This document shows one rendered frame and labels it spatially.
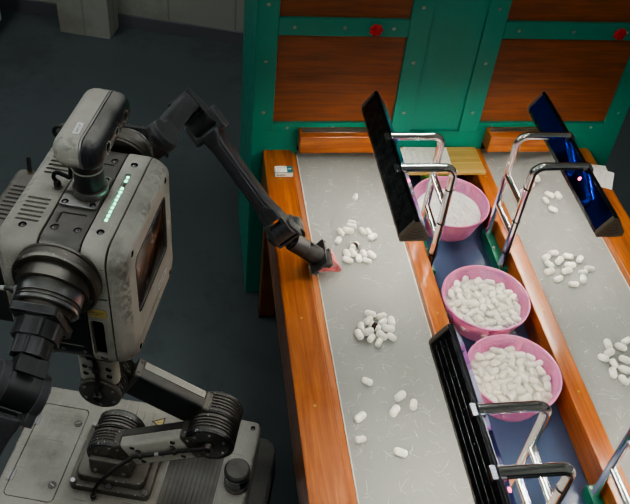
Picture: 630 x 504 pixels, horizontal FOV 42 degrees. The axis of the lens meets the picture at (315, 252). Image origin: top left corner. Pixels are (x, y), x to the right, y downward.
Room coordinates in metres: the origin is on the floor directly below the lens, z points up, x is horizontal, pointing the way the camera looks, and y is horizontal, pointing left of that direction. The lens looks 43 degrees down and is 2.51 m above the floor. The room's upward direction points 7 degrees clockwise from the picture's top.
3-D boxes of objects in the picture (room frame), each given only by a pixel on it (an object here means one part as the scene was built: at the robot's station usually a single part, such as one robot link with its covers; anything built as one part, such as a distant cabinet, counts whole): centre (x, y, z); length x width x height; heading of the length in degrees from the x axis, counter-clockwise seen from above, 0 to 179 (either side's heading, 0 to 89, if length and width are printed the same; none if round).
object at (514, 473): (1.00, -0.47, 0.90); 0.20 x 0.19 x 0.45; 12
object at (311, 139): (2.35, -0.04, 0.83); 0.30 x 0.06 x 0.07; 102
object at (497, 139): (2.49, -0.71, 0.83); 0.30 x 0.06 x 0.07; 102
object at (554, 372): (1.46, -0.58, 0.72); 0.27 x 0.27 x 0.10
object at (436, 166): (1.95, -0.27, 0.90); 0.20 x 0.19 x 0.45; 12
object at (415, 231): (1.94, -0.19, 1.08); 0.62 x 0.08 x 0.07; 12
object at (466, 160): (2.37, -0.39, 0.77); 0.33 x 0.15 x 0.01; 102
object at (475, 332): (1.73, -0.52, 0.72); 0.27 x 0.27 x 0.10
